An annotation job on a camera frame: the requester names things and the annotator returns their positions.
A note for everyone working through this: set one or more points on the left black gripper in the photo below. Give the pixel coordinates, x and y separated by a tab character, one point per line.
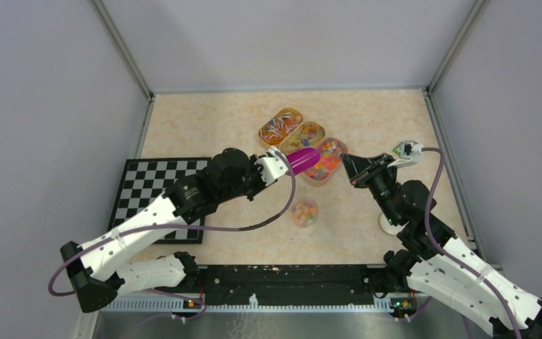
257	170

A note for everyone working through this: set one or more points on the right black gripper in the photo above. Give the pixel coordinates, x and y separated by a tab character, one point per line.
358	171

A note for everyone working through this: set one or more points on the purple plastic scoop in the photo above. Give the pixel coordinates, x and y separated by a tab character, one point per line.
303	159

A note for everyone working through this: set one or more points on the clear plastic cup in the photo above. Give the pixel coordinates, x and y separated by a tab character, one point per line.
304	212

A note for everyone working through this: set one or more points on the white round lid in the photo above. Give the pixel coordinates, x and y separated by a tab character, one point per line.
387	227

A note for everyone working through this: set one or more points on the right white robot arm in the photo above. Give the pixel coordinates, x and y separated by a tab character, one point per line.
437	262

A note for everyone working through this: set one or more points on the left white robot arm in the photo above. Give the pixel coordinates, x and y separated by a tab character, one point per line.
101	270

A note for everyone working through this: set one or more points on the tray of orange pink candies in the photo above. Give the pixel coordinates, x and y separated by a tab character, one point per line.
330	161

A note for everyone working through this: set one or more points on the tray of striped candies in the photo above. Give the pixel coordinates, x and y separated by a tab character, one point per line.
280	127

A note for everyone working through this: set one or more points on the tray of yellow purple candies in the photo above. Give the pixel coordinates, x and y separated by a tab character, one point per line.
308	135

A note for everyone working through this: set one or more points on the green owl eraser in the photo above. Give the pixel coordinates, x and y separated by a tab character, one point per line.
398	150

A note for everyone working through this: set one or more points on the black white checkerboard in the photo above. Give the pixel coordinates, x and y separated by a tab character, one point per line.
143	180

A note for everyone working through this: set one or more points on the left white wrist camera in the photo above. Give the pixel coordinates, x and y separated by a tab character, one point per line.
273	165

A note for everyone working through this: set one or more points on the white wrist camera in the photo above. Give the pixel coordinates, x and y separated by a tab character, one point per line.
273	165
412	151

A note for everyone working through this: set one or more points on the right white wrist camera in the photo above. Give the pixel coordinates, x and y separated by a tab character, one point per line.
412	151

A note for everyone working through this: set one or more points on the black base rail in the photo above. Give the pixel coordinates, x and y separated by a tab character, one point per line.
298	286

